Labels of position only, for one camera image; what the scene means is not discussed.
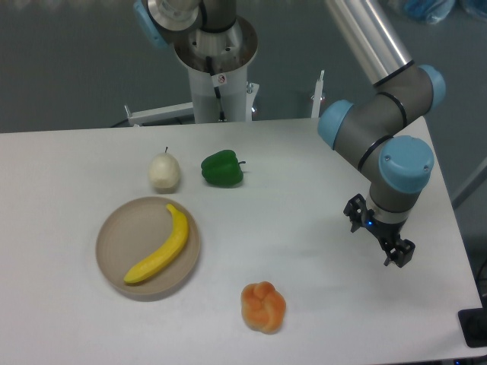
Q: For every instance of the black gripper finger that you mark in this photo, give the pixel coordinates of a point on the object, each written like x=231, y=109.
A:
x=356, y=210
x=399, y=252

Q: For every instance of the black box at edge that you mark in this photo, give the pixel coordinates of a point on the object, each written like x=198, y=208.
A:
x=473, y=324

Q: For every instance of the beige round plate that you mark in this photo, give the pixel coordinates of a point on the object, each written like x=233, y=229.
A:
x=135, y=230

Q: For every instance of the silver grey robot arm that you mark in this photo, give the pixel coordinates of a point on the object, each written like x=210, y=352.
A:
x=368, y=136

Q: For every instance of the white metal bracket left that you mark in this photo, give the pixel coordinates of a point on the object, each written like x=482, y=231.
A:
x=158, y=115

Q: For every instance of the green bell pepper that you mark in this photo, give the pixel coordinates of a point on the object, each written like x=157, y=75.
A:
x=222, y=169

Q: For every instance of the white metal bracket right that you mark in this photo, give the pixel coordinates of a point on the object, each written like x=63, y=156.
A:
x=317, y=97

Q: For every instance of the blue plastic bag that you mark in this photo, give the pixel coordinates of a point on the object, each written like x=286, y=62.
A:
x=434, y=12

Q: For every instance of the white metal bracket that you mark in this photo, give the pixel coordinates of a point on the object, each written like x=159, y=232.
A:
x=317, y=97
x=158, y=115

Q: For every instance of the yellow banana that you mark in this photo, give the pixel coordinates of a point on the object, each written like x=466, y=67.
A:
x=166, y=253

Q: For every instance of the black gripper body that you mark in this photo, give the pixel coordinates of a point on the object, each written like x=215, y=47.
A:
x=386, y=233

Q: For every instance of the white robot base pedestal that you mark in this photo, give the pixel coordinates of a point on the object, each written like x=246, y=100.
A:
x=217, y=66

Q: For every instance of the orange knotted bread roll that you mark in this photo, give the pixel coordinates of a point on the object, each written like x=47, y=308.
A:
x=262, y=307

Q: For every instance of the white pear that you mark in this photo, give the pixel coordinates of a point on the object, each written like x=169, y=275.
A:
x=164, y=172

